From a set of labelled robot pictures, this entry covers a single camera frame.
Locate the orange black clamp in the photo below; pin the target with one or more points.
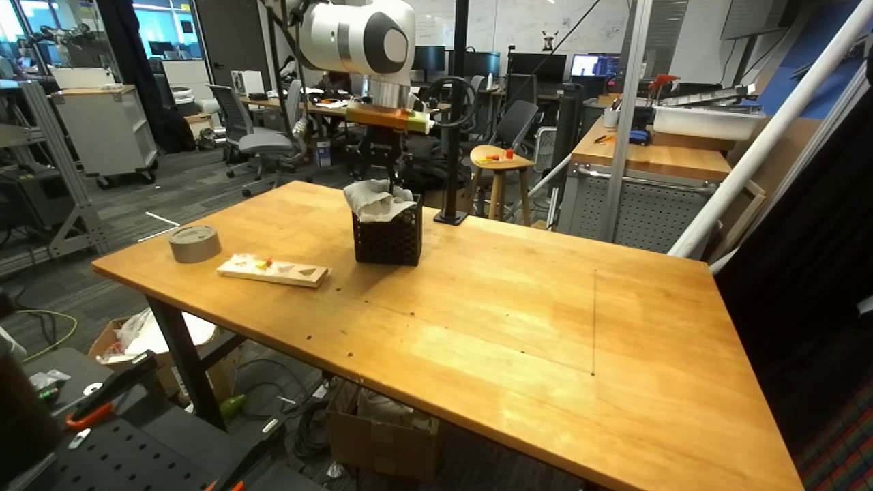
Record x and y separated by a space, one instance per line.
87 416

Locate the black pole stand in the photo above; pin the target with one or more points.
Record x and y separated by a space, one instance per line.
451 136

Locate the black perforated cart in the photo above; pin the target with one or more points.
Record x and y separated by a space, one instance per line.
137 454

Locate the wooden top workbench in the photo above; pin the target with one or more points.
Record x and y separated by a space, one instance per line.
656 158

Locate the silver upright post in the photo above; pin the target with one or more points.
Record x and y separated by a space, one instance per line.
629 117

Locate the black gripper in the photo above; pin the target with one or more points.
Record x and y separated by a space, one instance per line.
386 157

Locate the dark mesh office chair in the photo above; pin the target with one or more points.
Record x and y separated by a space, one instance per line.
519 124

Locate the white bin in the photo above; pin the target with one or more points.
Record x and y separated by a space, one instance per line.
705 120

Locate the white slanted pole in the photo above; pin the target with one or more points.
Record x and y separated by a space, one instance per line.
772 126

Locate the red toy pieces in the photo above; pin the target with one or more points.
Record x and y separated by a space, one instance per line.
495 157

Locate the white terry cloth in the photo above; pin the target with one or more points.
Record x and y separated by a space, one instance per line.
375 201

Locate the brown cardboard box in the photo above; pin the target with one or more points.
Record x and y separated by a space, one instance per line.
383 445

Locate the white wheeled cabinet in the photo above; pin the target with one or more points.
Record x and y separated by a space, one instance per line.
103 131

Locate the cardboard box with white plastic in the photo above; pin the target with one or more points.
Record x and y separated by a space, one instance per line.
137 341

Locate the black mesh box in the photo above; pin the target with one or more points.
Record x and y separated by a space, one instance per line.
388 241

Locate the black curtain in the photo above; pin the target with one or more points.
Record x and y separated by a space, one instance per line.
800 273

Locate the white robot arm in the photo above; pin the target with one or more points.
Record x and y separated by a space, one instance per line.
349 37

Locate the black table leg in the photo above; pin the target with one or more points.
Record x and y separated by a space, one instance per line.
187 363

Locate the wooden shape puzzle block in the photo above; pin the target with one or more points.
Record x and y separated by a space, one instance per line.
273 270

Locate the grey duct tape roll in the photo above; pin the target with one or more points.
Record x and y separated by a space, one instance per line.
195 244

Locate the computer monitor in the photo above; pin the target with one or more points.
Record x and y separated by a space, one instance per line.
585 65

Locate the grey office chair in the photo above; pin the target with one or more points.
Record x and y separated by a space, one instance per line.
248 136

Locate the wooden stool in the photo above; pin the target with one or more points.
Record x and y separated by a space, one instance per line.
500 162

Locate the grey metal rack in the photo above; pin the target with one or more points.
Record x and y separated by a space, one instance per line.
37 181

